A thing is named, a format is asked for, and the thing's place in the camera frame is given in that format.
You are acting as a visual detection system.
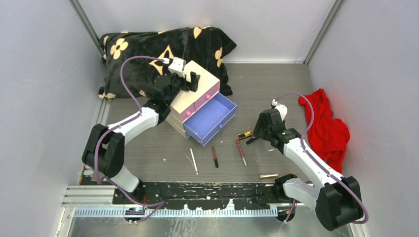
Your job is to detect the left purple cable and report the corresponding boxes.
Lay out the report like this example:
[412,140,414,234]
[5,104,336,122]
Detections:
[94,56,169,223]

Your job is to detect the red makeup pencil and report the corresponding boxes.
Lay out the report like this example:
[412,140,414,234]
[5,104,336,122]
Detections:
[236,140,247,166]

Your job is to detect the brown short lip pencil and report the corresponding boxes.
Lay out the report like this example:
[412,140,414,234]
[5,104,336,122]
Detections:
[211,146,219,168]

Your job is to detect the purple cable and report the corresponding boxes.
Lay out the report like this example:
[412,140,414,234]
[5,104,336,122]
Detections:
[273,92,370,226]
[94,56,169,223]

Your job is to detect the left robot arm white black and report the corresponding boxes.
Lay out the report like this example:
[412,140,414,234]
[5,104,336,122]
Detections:
[82,72,202,204]

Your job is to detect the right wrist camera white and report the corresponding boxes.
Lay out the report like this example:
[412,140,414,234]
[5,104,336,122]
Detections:
[271,99,288,121]

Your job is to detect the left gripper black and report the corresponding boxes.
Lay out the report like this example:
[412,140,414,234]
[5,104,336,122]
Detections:
[164,66,199,107]

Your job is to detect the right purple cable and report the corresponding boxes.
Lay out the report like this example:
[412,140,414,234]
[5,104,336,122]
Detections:
[273,92,370,226]

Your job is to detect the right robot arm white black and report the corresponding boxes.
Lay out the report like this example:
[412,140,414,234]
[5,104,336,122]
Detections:
[253,106,367,231]

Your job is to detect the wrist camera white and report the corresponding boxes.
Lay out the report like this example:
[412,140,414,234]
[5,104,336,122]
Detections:
[168,57,186,78]
[271,99,288,121]

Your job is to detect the red cloth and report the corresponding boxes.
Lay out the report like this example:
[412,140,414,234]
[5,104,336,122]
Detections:
[298,88,350,173]

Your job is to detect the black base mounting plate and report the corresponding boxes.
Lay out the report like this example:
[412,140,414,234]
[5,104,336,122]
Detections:
[112,182,307,211]

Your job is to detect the aluminium slotted rail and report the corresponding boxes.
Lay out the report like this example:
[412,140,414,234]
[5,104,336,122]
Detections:
[74,207,278,218]

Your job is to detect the black floral plush blanket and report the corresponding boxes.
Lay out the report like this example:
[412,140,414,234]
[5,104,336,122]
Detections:
[98,26,237,99]

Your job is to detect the pastel mini drawer organizer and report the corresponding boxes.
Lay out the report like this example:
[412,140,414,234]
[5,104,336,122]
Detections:
[165,61,237,146]

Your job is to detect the rose gold lipstick tube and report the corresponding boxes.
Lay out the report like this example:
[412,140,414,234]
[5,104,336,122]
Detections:
[259,173,279,180]

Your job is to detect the white makeup pencil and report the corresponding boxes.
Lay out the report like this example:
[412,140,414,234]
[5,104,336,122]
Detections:
[190,148,199,175]

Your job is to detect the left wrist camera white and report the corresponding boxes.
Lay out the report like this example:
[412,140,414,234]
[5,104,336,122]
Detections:
[168,57,186,78]

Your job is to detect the gold black lipstick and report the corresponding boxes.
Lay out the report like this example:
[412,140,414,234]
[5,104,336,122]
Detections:
[237,130,253,141]

